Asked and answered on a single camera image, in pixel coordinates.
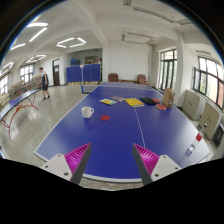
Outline white ceramic mug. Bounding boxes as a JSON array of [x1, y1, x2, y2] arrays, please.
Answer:
[[82, 106, 94, 118]]

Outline left blue ping pong table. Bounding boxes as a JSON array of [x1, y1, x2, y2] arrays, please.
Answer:
[[0, 89, 39, 137]]

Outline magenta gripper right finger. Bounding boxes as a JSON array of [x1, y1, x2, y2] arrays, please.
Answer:
[[132, 144, 181, 185]]

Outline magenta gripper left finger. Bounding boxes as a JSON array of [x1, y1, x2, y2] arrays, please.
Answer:
[[42, 143, 91, 185]]

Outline brown armchair right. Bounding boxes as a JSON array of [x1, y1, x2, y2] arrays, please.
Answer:
[[137, 74, 149, 85]]

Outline beige cabinet near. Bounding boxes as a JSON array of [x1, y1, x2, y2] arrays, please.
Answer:
[[199, 103, 221, 139]]

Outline clear plastic water bottle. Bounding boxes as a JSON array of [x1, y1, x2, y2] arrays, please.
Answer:
[[187, 123, 207, 154]]

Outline brown armchair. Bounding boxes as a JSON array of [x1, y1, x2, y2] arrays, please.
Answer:
[[137, 74, 149, 85], [108, 73, 119, 82]]

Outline yellow book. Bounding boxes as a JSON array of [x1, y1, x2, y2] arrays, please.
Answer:
[[125, 98, 144, 107]]

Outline red ping pong paddle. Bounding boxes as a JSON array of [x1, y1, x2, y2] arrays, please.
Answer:
[[156, 104, 166, 111]]

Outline person in dark shirt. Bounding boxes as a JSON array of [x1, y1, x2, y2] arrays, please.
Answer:
[[39, 67, 50, 101]]

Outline grey pamphlet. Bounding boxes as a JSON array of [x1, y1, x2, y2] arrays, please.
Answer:
[[110, 96, 125, 102]]

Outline dark wooden door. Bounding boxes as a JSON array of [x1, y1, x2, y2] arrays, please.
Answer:
[[52, 59, 60, 86]]

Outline blue partition screens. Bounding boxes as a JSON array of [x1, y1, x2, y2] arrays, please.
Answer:
[[66, 64, 101, 82]]

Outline black paddle case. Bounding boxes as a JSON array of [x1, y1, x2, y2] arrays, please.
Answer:
[[140, 97, 156, 105]]

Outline beige cabinet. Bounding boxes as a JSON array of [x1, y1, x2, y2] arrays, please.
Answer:
[[182, 90, 201, 120], [199, 103, 221, 139]]

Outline brown paper bag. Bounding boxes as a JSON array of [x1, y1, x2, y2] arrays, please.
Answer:
[[163, 88, 174, 108]]

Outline brown armchair left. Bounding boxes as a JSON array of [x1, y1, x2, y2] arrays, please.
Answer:
[[108, 73, 119, 82]]

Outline beige cabinet far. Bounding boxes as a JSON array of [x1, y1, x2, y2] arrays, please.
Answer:
[[182, 90, 201, 120]]

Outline blue ping pong table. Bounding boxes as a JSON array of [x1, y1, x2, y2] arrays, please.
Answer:
[[35, 82, 209, 182], [0, 89, 39, 137]]

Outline red round coaster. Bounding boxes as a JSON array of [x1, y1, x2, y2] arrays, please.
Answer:
[[100, 115, 110, 121]]

